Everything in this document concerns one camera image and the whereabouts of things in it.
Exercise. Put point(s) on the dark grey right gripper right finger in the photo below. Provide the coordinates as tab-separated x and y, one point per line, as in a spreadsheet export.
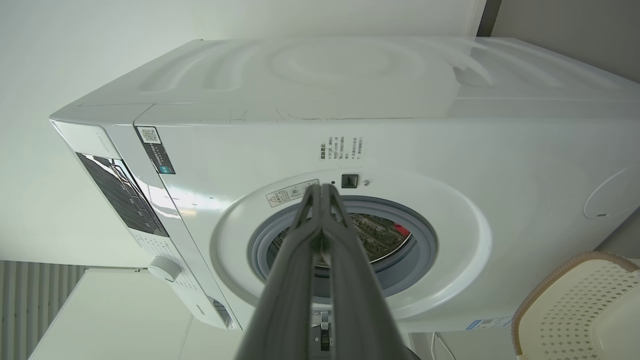
357	300

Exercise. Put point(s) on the red cloth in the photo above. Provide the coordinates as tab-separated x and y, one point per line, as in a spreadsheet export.
403	229

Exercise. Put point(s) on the blue energy label sticker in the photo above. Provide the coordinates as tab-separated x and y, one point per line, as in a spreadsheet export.
487	324

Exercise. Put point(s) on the white front-load washing machine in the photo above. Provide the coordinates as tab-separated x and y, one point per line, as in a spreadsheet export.
450	150

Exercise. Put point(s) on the black glossy control display panel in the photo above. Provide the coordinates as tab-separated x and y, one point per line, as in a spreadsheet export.
125	195

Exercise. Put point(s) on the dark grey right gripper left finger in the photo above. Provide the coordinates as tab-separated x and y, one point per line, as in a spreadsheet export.
285	300

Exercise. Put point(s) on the white washing machine dial knob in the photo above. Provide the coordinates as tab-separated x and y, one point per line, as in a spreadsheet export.
164	269

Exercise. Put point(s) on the QR code sticker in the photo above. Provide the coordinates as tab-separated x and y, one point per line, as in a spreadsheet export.
155	149

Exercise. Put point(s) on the white round appliance cover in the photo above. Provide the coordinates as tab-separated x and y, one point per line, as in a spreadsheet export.
617	195

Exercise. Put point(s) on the cream perforated laundry basket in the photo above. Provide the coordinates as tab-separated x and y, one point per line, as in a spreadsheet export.
580	315

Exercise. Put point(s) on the white cabinet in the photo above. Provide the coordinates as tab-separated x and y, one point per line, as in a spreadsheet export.
120	320

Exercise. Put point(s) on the grey ribbed panel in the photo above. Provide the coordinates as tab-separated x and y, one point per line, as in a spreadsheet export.
30	300

